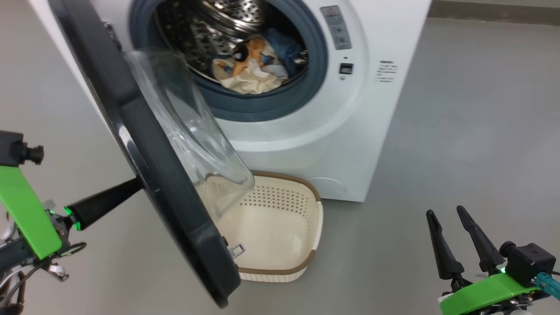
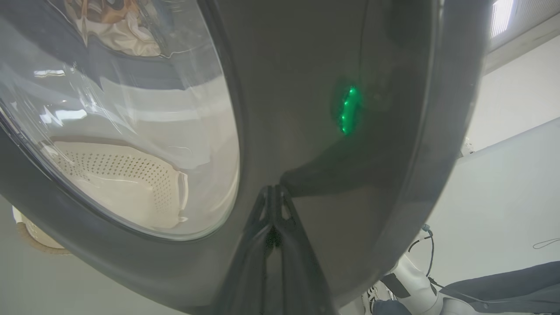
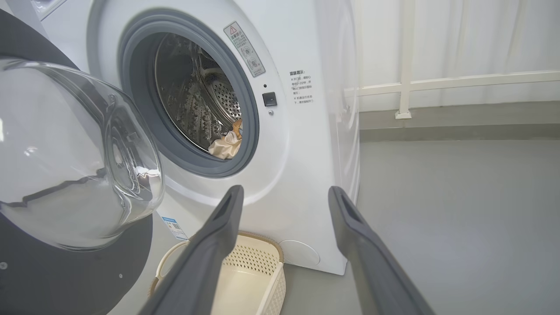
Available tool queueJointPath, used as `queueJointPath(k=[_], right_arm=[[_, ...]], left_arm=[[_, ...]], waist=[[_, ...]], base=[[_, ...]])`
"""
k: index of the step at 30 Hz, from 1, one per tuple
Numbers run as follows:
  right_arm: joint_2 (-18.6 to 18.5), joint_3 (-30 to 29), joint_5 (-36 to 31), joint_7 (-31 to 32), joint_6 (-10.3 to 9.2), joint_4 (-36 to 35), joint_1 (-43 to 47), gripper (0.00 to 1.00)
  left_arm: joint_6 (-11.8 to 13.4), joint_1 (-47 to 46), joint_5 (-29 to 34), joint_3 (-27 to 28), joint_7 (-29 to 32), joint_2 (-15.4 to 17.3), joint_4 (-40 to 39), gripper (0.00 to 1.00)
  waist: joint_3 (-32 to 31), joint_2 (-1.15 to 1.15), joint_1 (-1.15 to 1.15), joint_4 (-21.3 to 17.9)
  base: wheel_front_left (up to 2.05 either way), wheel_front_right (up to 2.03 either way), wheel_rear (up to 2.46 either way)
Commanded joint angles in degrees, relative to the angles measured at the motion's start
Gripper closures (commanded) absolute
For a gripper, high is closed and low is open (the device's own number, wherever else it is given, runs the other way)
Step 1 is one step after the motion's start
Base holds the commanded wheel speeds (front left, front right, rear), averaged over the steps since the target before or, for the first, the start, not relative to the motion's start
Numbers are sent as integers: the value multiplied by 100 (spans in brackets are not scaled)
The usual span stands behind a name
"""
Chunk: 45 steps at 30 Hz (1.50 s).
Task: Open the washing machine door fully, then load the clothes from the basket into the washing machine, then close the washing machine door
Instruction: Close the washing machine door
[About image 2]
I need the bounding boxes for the bright frosted window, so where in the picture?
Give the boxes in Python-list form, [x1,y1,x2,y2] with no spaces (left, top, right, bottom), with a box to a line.
[489,0,516,40]

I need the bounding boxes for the cream basket with brown rim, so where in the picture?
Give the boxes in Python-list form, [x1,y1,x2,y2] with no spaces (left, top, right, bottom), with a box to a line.
[12,141,189,255]

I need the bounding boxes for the cream garment with orange print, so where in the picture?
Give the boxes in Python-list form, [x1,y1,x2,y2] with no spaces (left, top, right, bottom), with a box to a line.
[65,0,162,57]

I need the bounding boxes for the white robot body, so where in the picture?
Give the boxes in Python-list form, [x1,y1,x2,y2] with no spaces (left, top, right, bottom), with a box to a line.
[372,262,560,315]

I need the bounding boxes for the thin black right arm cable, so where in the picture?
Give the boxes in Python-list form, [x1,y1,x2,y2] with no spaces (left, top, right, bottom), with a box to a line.
[408,224,438,285]

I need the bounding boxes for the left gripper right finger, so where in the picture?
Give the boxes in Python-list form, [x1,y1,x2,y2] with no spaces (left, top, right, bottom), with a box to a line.
[272,186,338,315]

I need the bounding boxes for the black glass washing machine door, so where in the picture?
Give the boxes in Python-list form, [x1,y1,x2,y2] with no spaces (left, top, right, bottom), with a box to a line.
[0,0,493,315]

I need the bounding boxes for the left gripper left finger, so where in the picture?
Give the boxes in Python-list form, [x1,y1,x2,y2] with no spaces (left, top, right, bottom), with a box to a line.
[214,186,275,315]

